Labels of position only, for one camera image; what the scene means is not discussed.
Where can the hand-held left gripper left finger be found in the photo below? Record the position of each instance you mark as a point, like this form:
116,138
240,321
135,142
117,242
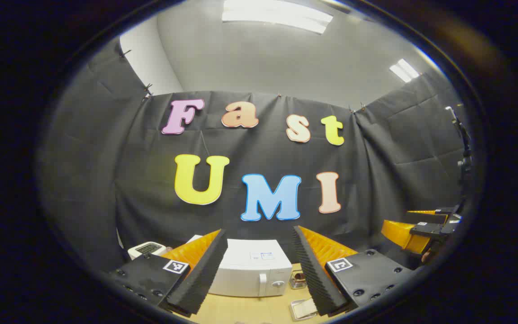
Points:
200,279

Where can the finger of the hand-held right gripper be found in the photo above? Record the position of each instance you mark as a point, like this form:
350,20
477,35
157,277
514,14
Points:
427,229
430,218

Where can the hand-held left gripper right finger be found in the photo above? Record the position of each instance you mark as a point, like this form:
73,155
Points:
313,274

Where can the white microwave oven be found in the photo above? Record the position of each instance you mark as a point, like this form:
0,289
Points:
250,270

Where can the white plastic tray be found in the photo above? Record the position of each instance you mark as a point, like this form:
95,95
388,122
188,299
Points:
294,310

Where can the white toaster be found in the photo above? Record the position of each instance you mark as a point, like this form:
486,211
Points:
146,248

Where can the small ceiling light panel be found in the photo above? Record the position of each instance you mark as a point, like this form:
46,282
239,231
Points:
404,69

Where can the large ceiling light panel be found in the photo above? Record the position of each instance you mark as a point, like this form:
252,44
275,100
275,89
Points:
277,15

